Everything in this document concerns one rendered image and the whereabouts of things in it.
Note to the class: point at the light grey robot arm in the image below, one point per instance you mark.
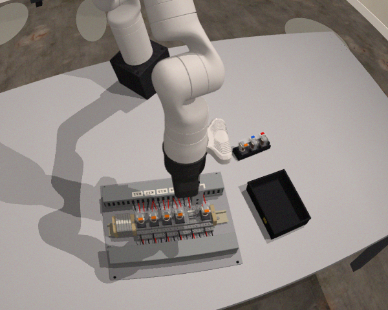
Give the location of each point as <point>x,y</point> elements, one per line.
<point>180,81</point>

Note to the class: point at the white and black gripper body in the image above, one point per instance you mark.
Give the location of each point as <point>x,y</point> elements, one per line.
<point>185,162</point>

